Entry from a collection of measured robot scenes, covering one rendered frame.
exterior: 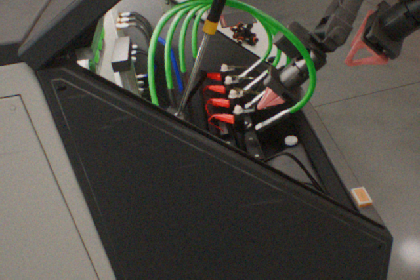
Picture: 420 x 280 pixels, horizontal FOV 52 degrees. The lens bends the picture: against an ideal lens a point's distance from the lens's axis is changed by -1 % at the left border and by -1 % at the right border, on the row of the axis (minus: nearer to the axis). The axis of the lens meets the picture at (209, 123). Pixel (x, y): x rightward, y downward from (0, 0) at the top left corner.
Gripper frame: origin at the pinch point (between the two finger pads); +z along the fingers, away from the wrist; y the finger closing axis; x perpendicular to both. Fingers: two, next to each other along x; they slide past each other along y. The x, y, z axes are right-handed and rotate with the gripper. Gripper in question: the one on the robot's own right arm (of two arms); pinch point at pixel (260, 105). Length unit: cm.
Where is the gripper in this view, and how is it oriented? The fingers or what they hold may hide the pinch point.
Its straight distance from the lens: 109.8
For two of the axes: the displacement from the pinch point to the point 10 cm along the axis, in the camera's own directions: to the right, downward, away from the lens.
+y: -7.7, -5.8, -2.6
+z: -6.2, 5.9, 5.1
